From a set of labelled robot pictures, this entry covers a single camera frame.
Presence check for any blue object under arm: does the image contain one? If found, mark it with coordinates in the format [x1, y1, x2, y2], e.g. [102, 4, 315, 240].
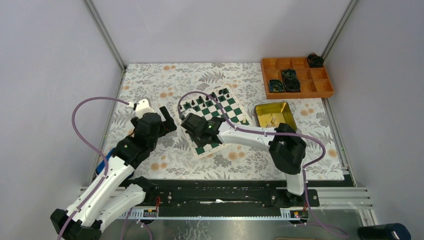
[95, 148, 135, 181]

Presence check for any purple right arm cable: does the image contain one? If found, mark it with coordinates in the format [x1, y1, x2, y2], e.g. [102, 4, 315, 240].
[177, 90, 349, 239]

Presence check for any wooden compartment tray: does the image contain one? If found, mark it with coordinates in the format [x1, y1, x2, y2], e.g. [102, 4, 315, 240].
[260, 53, 335, 100]

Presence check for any black coil tray lower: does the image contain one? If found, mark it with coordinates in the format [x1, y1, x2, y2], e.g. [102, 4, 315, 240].
[283, 78, 301, 93]

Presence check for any black coil outside tray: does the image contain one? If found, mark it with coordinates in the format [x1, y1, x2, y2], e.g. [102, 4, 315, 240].
[307, 53, 324, 68]

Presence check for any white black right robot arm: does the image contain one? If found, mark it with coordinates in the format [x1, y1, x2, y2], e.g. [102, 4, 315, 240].
[181, 113, 307, 206]

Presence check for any dark cylinder bottom right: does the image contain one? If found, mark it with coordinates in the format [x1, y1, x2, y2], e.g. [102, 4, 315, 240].
[357, 223, 412, 240]

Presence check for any gold chess piece tin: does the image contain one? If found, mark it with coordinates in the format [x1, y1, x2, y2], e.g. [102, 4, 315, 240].
[254, 101, 298, 132]

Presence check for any black mounting base rail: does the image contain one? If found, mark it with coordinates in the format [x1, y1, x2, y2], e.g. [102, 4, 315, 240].
[139, 179, 320, 218]

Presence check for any green white chess board mat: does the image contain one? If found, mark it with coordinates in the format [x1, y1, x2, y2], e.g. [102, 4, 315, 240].
[176, 86, 256, 159]

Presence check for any black coil tray upper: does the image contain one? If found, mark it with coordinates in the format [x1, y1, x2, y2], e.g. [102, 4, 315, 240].
[281, 68, 297, 80]

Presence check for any floral table mat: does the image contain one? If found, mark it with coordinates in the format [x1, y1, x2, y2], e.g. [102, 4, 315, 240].
[106, 63, 344, 181]

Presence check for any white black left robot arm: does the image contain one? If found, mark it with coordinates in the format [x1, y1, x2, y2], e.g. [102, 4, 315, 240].
[50, 104, 177, 240]

